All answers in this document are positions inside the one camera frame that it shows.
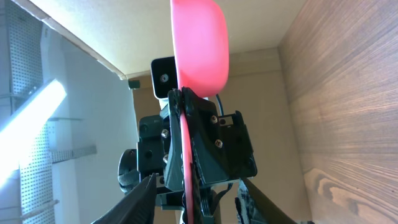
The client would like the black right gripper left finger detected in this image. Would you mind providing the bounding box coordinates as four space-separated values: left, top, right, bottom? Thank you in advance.
92 174 157 224

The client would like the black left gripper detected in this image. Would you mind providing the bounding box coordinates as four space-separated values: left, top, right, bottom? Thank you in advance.
118 87 257 215

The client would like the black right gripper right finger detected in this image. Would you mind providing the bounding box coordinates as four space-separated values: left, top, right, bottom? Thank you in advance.
234 179 296 224

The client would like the pink plastic measuring scoop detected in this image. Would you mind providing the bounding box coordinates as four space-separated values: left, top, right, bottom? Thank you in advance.
170 0 229 223

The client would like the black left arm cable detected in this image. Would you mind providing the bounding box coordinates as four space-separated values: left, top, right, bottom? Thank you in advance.
215 93 225 116

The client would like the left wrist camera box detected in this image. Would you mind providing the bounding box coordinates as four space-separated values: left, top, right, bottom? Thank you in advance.
150 56 178 100

